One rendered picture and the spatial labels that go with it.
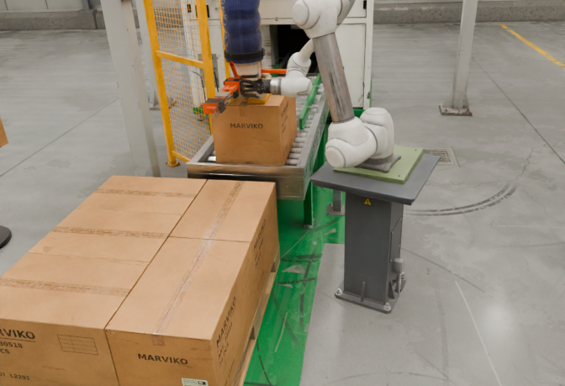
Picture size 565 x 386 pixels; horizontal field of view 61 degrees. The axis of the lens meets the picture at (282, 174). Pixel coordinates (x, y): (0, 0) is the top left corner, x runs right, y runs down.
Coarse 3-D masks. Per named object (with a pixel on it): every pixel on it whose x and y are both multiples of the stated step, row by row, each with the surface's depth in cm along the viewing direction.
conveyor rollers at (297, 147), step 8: (312, 80) 463; (320, 88) 437; (320, 96) 413; (296, 104) 393; (304, 104) 392; (296, 112) 377; (312, 112) 375; (312, 120) 358; (304, 128) 344; (296, 136) 335; (304, 136) 334; (296, 144) 319; (296, 152) 311; (208, 160) 304; (288, 160) 296; (296, 160) 295
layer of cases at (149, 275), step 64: (128, 192) 267; (192, 192) 264; (256, 192) 261; (64, 256) 214; (128, 256) 212; (192, 256) 210; (256, 256) 232; (0, 320) 181; (64, 320) 177; (128, 320) 176; (192, 320) 174; (0, 384) 198; (64, 384) 191; (128, 384) 184; (192, 384) 177
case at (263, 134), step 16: (272, 96) 281; (224, 112) 272; (240, 112) 270; (256, 112) 268; (272, 112) 267; (288, 112) 297; (224, 128) 276; (240, 128) 274; (256, 128) 273; (272, 128) 271; (288, 128) 299; (224, 144) 281; (240, 144) 279; (256, 144) 277; (272, 144) 275; (288, 144) 302; (224, 160) 285; (240, 160) 284; (256, 160) 282; (272, 160) 280
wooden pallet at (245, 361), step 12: (276, 252) 280; (276, 264) 282; (264, 288) 251; (264, 300) 260; (264, 312) 254; (252, 324) 228; (252, 336) 234; (252, 348) 230; (240, 360) 208; (240, 372) 218; (240, 384) 211
